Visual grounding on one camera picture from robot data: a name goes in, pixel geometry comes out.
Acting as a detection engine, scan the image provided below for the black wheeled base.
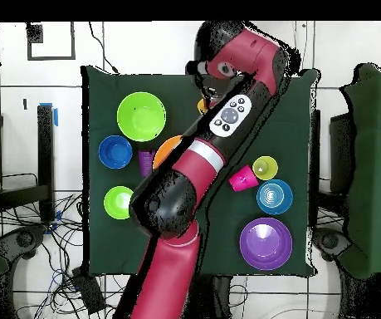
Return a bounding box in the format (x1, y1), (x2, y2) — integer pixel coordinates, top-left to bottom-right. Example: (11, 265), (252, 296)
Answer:
(0, 225), (49, 264)

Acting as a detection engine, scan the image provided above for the red cup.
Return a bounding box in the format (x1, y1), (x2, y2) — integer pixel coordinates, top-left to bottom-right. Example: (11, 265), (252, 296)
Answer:
(227, 164), (260, 194)

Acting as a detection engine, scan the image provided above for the small green bowl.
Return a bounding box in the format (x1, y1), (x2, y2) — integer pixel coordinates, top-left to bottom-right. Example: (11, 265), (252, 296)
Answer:
(103, 185), (135, 221)

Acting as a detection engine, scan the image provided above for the large orange bowl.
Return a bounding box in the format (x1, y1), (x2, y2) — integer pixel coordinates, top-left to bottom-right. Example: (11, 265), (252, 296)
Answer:
(152, 135), (183, 171)

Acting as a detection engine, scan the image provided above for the grey wheeled base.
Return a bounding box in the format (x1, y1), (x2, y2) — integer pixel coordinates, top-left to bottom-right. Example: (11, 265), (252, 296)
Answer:
(311, 227), (353, 263)

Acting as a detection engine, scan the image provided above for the dark green table cloth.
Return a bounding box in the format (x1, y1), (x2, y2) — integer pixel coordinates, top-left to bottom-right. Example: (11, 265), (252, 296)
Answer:
(81, 65), (320, 277)

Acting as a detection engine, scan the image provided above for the black post with blue tape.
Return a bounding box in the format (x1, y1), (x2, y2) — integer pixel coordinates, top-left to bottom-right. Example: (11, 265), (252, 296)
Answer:
(37, 102), (59, 223)

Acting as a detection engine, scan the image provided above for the large green bowl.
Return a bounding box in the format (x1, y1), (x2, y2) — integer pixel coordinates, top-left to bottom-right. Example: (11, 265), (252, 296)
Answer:
(116, 91), (167, 143)

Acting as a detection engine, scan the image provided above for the thin black floor cable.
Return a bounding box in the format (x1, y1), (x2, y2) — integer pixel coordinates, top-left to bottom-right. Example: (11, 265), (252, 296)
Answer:
(88, 21), (120, 75)

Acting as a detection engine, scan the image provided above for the large purple bowl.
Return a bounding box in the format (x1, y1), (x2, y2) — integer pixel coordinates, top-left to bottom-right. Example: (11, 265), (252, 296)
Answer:
(238, 217), (294, 271)

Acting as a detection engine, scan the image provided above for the bundle of floor cables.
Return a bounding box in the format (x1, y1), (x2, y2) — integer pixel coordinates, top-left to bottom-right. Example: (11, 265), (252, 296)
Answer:
(0, 172), (134, 319)

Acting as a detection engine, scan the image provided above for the translucent yellow-green cup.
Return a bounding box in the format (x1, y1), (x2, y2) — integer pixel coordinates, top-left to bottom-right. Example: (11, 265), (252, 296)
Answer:
(252, 155), (280, 181)

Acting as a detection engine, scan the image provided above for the purple cup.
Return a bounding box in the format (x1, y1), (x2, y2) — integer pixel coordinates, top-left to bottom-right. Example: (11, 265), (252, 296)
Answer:
(137, 150), (156, 179)

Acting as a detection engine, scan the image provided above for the light blue bowl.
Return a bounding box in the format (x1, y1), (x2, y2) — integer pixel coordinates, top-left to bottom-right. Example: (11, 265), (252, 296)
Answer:
(256, 179), (295, 216)

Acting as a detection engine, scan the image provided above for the dark blue bowl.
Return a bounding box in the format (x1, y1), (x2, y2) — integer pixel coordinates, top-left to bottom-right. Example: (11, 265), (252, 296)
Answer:
(97, 135), (134, 170)

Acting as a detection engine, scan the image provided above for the black power brick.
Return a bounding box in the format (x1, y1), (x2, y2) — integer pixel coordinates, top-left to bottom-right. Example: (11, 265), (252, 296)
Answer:
(71, 266), (107, 316)

